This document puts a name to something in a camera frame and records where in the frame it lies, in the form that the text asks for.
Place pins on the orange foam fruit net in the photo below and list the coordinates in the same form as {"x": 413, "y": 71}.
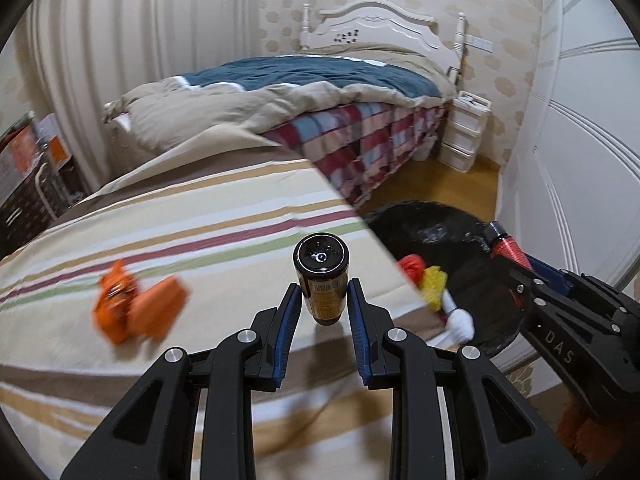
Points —
{"x": 412, "y": 266}

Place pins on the white wardrobe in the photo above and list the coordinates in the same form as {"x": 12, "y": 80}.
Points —
{"x": 590, "y": 135}

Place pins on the blue and beige quilt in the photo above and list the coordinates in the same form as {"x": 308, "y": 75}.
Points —
{"x": 300, "y": 80}

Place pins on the white wooden bed frame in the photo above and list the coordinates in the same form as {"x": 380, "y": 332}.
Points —
{"x": 370, "y": 22}

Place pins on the white plastic drawer unit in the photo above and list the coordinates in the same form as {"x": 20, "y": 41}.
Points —
{"x": 462, "y": 130}

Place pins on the striped tablecloth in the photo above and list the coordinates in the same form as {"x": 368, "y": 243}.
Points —
{"x": 200, "y": 240}

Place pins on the orange wrapper packet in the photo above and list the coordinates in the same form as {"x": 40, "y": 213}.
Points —
{"x": 160, "y": 305}
{"x": 116, "y": 305}

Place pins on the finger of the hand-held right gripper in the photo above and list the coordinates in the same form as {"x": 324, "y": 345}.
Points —
{"x": 522, "y": 285}
{"x": 550, "y": 275}

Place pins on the bin with black bag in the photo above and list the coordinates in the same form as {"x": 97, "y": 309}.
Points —
{"x": 475, "y": 285}

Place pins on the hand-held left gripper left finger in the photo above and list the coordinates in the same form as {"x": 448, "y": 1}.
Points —
{"x": 287, "y": 330}

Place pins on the white and orange box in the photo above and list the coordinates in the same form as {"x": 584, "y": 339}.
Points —
{"x": 55, "y": 142}

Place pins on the yellow foam fruit net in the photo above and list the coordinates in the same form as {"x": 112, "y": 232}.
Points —
{"x": 435, "y": 285}

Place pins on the dark bottle with yellow label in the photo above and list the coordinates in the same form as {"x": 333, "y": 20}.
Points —
{"x": 320, "y": 260}

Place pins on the white tube frame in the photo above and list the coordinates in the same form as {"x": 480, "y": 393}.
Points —
{"x": 47, "y": 190}

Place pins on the cardboard box with orange label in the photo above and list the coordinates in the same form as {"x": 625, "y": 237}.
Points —
{"x": 22, "y": 152}

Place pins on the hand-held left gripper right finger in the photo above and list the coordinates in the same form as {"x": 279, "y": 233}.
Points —
{"x": 360, "y": 330}

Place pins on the white wall switch plate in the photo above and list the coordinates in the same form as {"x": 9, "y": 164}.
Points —
{"x": 479, "y": 43}

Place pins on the plaid bedsheet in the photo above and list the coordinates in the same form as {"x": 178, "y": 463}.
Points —
{"x": 350, "y": 145}

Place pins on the cream curtain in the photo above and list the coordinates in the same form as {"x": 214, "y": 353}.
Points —
{"x": 150, "y": 35}

